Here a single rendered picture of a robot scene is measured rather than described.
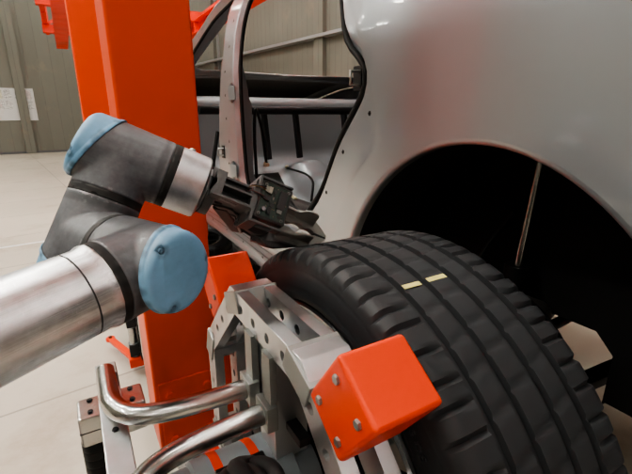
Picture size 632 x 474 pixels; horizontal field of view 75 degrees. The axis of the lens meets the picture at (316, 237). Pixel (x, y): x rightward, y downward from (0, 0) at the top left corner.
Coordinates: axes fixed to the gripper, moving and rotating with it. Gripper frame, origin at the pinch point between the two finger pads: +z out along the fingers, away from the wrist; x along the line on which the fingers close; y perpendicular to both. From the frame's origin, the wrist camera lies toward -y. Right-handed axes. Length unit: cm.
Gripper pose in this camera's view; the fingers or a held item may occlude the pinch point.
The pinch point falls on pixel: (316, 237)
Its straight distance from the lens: 69.0
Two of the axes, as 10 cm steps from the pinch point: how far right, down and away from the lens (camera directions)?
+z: 8.6, 3.3, 3.9
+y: 4.6, -1.5, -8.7
